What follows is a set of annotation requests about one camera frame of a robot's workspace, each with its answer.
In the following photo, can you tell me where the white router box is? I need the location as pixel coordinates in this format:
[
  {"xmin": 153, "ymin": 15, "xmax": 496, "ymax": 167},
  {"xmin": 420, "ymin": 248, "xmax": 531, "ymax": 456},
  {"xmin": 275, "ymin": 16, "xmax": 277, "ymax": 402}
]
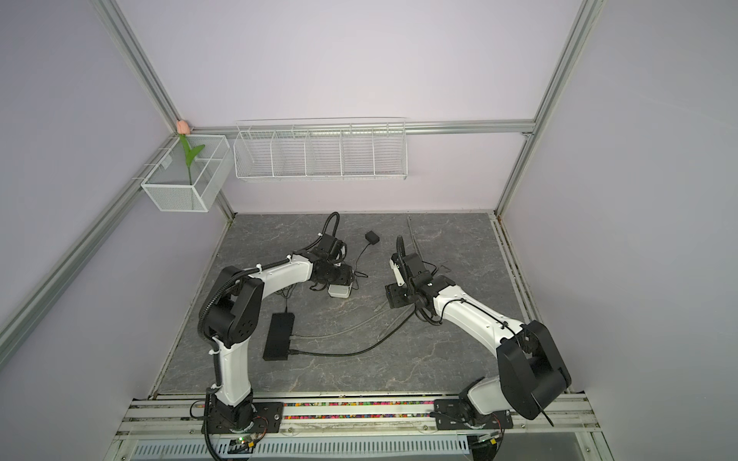
[{"xmin": 328, "ymin": 284, "xmax": 352, "ymax": 299}]

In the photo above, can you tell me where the black network switch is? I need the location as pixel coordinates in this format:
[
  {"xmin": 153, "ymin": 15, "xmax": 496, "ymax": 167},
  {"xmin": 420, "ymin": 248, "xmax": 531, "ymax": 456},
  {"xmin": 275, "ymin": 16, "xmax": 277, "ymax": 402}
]
[{"xmin": 263, "ymin": 312, "xmax": 295, "ymax": 361}]

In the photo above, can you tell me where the black ethernet cable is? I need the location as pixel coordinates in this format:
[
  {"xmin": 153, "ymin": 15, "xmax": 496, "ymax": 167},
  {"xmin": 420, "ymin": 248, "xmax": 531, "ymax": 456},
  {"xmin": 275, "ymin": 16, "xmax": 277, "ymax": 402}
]
[{"xmin": 287, "ymin": 307, "xmax": 417, "ymax": 358}]

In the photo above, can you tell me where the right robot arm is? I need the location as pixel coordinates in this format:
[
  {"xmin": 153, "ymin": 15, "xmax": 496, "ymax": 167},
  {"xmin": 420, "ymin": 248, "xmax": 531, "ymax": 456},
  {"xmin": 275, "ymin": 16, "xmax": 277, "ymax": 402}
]
[{"xmin": 386, "ymin": 236, "xmax": 572, "ymax": 428}]

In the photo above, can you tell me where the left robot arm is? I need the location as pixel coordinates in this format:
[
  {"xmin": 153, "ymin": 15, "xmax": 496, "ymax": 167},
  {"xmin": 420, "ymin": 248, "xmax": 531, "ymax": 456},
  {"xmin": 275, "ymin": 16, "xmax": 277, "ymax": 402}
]
[{"xmin": 197, "ymin": 211, "xmax": 355, "ymax": 433}]

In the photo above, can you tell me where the black cube power adapter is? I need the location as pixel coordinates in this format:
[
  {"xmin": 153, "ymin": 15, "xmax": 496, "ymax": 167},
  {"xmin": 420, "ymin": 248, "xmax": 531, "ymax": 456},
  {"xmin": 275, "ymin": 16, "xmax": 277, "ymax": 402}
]
[{"xmin": 365, "ymin": 230, "xmax": 381, "ymax": 245}]

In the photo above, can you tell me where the white mesh corner basket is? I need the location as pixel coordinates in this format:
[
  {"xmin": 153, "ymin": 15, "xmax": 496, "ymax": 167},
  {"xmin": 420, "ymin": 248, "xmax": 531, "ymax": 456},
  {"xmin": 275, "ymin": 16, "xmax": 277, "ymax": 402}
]
[{"xmin": 141, "ymin": 134, "xmax": 234, "ymax": 212}]

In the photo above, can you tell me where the artificial tulip flower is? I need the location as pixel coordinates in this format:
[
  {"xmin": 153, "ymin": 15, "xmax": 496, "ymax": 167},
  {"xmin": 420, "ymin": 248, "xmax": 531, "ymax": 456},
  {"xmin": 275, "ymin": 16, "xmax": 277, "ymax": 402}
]
[{"xmin": 176, "ymin": 120, "xmax": 205, "ymax": 186}]

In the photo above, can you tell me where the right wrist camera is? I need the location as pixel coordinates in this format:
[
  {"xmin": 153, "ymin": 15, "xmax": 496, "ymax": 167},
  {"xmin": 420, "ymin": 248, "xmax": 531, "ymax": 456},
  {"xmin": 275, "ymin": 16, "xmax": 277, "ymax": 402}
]
[{"xmin": 389, "ymin": 259, "xmax": 406, "ymax": 287}]

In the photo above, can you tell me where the grey ethernet cable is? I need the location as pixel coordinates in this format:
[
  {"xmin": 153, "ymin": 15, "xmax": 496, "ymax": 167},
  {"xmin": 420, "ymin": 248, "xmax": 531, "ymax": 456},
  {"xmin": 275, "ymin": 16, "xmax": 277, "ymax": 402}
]
[
  {"xmin": 293, "ymin": 304, "xmax": 399, "ymax": 340},
  {"xmin": 406, "ymin": 217, "xmax": 425, "ymax": 266}
]

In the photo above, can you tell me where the white wire shelf basket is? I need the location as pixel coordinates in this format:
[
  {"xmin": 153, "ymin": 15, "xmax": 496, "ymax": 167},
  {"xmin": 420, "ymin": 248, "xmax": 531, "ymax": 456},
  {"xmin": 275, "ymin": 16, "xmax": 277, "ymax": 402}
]
[{"xmin": 233, "ymin": 117, "xmax": 409, "ymax": 181}]

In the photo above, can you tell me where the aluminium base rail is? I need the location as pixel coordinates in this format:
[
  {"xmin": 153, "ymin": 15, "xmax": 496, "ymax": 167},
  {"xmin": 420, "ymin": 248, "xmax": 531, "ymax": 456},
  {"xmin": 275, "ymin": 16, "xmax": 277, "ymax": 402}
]
[{"xmin": 113, "ymin": 393, "xmax": 603, "ymax": 441}]

